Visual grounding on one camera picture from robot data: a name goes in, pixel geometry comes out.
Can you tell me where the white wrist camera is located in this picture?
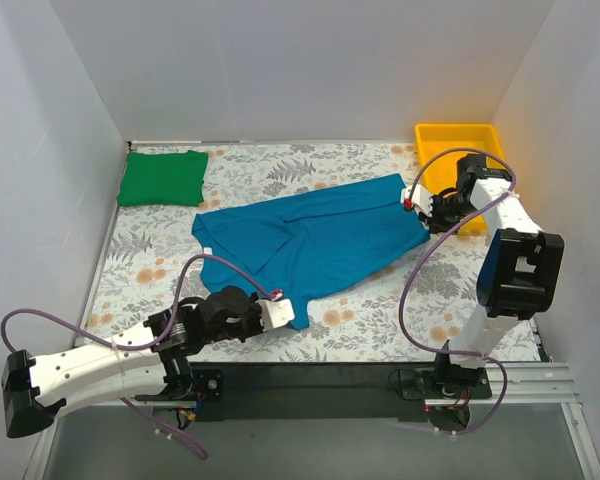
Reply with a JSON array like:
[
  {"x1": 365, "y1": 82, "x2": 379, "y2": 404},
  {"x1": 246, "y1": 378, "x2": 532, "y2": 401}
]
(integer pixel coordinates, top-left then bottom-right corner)
[
  {"x1": 256, "y1": 290, "x2": 295, "y2": 332},
  {"x1": 400, "y1": 184, "x2": 433, "y2": 217}
]

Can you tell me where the aluminium frame rail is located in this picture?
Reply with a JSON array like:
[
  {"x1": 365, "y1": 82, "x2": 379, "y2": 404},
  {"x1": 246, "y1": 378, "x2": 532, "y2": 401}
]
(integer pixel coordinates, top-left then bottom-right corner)
[{"x1": 26, "y1": 363, "x2": 600, "y2": 479}]

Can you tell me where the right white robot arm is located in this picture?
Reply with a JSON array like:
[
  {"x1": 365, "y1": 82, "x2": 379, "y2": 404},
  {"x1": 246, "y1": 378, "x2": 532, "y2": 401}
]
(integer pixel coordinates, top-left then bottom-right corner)
[{"x1": 419, "y1": 149, "x2": 565, "y2": 398}]

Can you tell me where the yellow plastic bin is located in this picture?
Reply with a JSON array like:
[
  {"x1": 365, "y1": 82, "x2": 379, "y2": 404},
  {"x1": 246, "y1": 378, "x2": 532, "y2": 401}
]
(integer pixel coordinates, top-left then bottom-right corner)
[{"x1": 413, "y1": 122, "x2": 509, "y2": 235}]

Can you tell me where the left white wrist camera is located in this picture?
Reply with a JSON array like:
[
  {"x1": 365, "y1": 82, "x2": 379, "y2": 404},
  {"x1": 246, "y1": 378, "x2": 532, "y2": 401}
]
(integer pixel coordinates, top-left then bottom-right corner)
[{"x1": 256, "y1": 290, "x2": 295, "y2": 332}]

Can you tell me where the folded green t shirt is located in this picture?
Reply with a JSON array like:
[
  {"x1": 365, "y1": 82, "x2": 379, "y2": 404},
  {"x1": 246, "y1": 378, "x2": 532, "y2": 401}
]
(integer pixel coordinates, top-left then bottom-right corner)
[{"x1": 117, "y1": 151, "x2": 209, "y2": 207}]

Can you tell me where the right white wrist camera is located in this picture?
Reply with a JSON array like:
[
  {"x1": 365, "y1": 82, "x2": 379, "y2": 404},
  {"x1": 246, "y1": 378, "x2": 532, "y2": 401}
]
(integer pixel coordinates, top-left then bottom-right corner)
[{"x1": 400, "y1": 184, "x2": 433, "y2": 217}]

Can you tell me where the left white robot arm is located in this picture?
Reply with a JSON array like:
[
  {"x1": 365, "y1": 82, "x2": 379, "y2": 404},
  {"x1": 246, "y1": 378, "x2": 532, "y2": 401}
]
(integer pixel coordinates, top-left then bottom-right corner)
[{"x1": 1, "y1": 286, "x2": 294, "y2": 438}]

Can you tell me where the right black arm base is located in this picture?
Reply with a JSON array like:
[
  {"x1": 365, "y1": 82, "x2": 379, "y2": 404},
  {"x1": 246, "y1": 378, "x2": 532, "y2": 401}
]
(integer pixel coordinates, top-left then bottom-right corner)
[{"x1": 387, "y1": 354, "x2": 492, "y2": 400}]

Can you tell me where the blue t shirt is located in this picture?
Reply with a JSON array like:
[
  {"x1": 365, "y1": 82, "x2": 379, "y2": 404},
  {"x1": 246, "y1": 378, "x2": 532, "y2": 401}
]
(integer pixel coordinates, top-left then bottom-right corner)
[{"x1": 192, "y1": 174, "x2": 430, "y2": 330}]

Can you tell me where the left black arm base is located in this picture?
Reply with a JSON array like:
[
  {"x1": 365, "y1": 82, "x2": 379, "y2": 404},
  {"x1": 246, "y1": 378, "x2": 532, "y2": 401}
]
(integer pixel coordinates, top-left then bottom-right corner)
[{"x1": 133, "y1": 363, "x2": 224, "y2": 402}]

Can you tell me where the floral patterned table mat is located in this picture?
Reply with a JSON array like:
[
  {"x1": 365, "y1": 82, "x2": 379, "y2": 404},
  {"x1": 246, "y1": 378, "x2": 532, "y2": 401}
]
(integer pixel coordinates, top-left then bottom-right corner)
[{"x1": 82, "y1": 143, "x2": 490, "y2": 362}]

